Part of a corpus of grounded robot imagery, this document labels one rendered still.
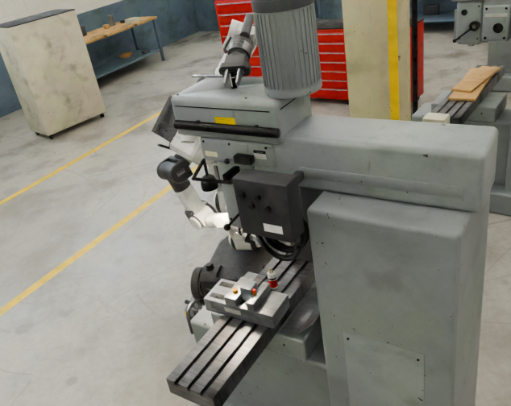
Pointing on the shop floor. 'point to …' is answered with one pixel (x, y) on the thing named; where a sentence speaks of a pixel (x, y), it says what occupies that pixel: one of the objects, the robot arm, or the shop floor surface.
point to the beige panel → (378, 58)
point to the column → (398, 299)
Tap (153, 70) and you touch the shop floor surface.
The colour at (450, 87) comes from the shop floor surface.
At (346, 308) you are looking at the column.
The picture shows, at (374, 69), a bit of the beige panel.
